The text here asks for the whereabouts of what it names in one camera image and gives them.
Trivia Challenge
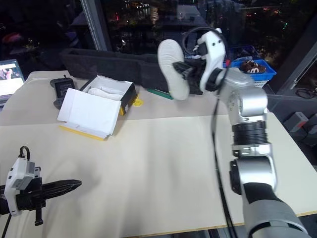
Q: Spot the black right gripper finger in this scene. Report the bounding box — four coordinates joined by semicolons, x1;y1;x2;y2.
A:
178;70;197;81
172;61;194;72

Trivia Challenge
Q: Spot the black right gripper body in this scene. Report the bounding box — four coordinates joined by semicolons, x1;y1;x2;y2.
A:
187;63;206;95

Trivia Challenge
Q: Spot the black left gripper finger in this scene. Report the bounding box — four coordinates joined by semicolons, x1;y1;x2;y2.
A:
42;186;80;200
41;179;83;192

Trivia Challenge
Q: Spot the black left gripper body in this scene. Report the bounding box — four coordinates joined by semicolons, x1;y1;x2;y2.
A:
14;170;47;227

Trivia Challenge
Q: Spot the white sneaker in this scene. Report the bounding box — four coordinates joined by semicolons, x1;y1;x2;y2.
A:
87;86;125;101
157;39;190;101

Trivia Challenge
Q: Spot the black and yellow shoebox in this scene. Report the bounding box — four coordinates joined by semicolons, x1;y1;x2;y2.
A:
56;74;139;142

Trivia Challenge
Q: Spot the open laptop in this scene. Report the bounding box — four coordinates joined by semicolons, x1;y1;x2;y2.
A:
0;59;26;113

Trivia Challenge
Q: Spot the green flat strip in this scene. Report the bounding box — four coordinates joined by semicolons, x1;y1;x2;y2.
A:
147;87;174;101

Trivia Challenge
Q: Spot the dark blue plastic crate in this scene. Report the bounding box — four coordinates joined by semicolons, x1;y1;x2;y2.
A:
227;45;264;62

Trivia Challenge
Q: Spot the brown printed item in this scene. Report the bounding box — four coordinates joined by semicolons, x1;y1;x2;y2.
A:
241;59;267;74

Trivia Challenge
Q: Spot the blue plastic basket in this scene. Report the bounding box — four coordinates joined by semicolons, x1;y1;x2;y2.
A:
222;59;277;88

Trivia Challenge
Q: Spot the black handheld controller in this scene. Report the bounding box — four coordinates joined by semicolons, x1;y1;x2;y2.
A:
50;75;76;110

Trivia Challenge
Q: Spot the grey power adapter box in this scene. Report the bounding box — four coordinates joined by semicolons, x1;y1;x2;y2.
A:
283;111;310;134

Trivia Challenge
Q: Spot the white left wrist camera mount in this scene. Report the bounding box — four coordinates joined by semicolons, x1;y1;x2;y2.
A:
3;157;42;217

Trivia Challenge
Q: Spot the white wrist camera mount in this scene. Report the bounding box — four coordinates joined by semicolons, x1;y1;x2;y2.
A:
198;28;230;93
3;157;42;217

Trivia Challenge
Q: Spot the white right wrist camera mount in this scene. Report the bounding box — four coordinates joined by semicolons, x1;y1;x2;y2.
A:
198;28;230;93

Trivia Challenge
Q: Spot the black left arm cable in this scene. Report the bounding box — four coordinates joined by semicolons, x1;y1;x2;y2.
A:
18;145;31;160

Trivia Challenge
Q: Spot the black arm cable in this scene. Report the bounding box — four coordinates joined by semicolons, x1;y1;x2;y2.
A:
18;145;31;160
182;26;239;238

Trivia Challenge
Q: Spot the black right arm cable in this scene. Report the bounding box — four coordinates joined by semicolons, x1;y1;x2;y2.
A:
182;26;239;238

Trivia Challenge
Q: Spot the aluminium frame post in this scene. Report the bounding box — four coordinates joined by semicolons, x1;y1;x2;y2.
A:
82;0;105;52

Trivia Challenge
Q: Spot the grey diagonal frame bar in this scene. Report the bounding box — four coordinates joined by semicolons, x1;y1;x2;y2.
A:
276;36;317;95

